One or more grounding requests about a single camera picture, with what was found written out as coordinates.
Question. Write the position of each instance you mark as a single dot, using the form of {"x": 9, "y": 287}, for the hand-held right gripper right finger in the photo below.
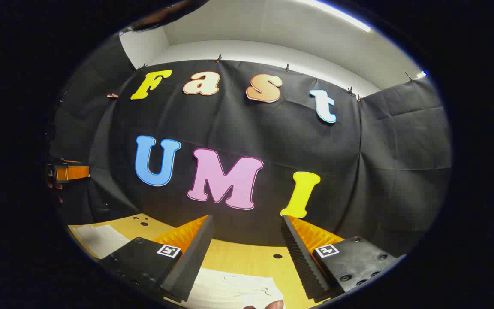
{"x": 305, "y": 266}

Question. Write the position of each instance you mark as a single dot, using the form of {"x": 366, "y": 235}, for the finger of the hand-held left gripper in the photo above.
{"x": 75, "y": 172}

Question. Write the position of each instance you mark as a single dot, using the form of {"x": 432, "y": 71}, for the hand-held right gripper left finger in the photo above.
{"x": 191, "y": 262}

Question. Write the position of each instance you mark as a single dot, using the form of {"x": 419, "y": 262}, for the white jeans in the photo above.
{"x": 230, "y": 287}

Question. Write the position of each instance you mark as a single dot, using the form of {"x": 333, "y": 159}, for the black backdrop cloth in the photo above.
{"x": 272, "y": 141}

